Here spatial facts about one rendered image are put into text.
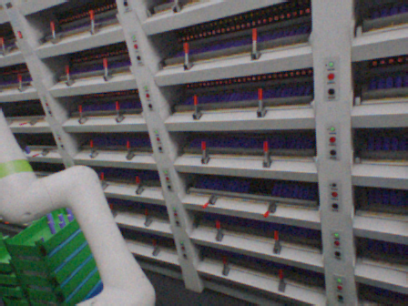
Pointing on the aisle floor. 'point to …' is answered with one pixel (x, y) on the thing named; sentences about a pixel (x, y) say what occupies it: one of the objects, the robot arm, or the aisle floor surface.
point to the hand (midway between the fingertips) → (17, 142)
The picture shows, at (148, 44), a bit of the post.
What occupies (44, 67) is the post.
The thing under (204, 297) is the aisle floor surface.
